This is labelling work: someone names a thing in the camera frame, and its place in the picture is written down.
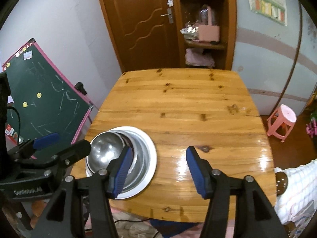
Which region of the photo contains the pink folded cloth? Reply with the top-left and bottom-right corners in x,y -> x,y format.
185,48 -> 215,67

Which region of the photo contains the green chalkboard with pink frame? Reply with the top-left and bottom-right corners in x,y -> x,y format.
2,38 -> 95,159

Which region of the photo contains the silver door handle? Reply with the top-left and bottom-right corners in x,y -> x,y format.
160,8 -> 174,24

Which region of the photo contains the silver foil bag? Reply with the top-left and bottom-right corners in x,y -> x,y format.
180,22 -> 200,40

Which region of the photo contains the black easel knob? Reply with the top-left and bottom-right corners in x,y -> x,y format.
75,82 -> 87,95

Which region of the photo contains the large steel bowl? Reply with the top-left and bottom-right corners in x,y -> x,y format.
86,129 -> 152,191

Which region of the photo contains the black cable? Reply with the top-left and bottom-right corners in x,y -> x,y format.
7,106 -> 21,145

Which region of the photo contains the frosted sliding door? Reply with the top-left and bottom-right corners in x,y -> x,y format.
231,0 -> 317,116

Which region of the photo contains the brown wooden door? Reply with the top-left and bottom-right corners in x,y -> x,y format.
94,0 -> 182,72

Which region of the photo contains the small steel bowl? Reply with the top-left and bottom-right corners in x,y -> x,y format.
89,132 -> 127,173

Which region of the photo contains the wall poster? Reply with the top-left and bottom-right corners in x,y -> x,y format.
245,0 -> 288,26

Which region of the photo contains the pink toy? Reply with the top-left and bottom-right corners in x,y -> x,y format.
306,119 -> 317,137

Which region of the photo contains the brown wooden knob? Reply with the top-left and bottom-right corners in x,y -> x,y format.
275,171 -> 288,194

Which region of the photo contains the pink basket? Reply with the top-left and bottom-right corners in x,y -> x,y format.
198,4 -> 220,42

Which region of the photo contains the checked blanket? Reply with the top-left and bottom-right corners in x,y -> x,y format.
275,157 -> 317,228

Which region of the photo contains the pink plastic stool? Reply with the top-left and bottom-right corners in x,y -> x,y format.
266,104 -> 297,143

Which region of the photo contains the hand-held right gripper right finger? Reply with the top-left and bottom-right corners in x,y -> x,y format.
186,146 -> 289,238

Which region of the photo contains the white plate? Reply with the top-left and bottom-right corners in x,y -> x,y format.
85,126 -> 157,200

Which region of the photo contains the wooden corner shelf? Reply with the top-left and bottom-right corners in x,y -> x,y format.
171,0 -> 237,71

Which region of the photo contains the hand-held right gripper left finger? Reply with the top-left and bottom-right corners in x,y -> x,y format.
35,146 -> 132,238

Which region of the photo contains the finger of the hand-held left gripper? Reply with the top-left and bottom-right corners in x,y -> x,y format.
17,132 -> 60,161
48,139 -> 92,178

